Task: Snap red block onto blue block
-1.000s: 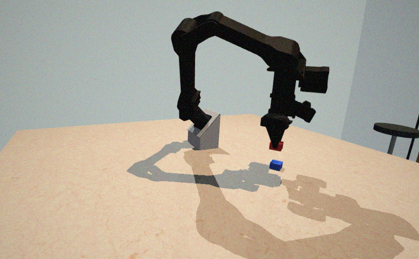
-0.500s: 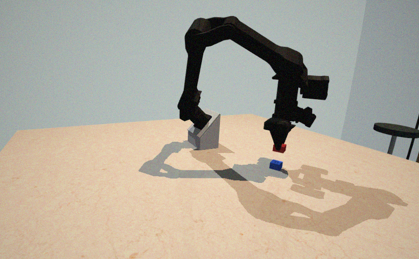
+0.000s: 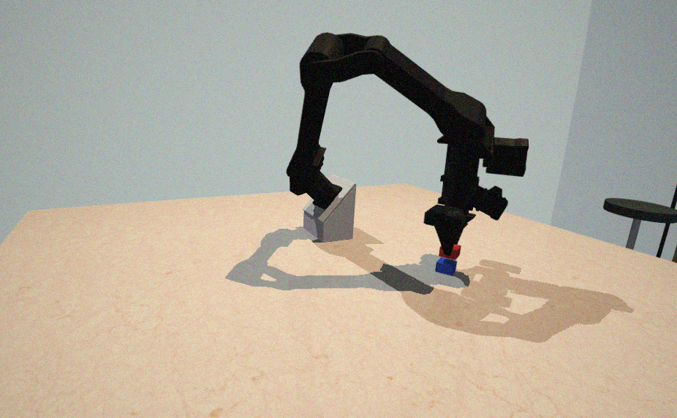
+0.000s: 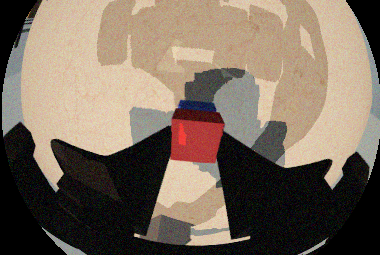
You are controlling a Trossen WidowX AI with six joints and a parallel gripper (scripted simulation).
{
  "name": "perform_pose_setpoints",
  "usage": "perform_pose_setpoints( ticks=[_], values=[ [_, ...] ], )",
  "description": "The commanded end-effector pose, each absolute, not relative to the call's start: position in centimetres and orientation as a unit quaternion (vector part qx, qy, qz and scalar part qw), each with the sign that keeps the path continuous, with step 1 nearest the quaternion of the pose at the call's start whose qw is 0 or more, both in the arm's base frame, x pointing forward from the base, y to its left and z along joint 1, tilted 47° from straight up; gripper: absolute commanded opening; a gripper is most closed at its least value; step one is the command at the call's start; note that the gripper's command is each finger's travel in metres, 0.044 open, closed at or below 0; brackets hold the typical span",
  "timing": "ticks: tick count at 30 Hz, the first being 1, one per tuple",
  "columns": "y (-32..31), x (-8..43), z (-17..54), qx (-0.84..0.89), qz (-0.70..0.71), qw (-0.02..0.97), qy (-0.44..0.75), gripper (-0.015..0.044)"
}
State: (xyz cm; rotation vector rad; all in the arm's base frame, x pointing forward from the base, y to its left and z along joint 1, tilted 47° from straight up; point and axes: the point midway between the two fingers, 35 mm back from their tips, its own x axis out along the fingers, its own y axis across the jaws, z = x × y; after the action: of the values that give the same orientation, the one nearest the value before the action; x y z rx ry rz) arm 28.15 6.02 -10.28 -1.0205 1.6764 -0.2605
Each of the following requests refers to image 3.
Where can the blue block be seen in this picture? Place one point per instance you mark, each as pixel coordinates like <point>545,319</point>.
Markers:
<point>446,266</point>

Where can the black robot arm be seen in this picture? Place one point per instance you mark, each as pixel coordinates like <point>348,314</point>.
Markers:
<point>335,58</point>

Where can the red block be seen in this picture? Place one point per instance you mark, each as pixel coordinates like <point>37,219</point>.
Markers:
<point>455,253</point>

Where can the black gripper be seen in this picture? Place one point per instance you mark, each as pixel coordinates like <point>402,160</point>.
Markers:
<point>450,218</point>

